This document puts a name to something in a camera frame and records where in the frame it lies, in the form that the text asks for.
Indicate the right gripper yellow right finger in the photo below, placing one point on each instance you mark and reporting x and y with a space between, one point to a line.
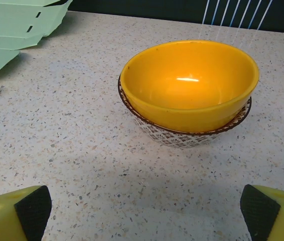
282 218

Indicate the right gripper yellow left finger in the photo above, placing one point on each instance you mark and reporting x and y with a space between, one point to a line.
1 218

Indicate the green flat paper box sheet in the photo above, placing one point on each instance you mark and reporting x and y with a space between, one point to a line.
19 2

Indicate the yellow ceramic bowl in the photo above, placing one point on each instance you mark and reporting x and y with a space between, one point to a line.
189 75

